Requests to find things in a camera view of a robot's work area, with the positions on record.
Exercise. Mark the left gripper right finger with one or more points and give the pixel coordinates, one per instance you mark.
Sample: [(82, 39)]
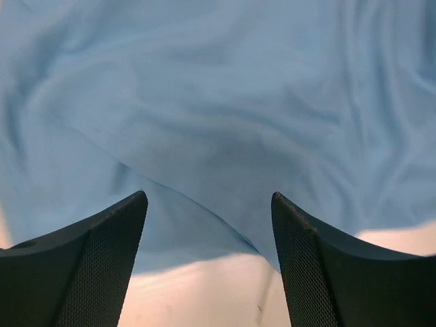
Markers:
[(331, 278)]

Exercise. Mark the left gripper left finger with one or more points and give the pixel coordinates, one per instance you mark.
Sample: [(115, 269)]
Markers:
[(75, 276)]

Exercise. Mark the light blue shorts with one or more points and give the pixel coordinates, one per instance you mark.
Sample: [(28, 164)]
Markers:
[(212, 106)]

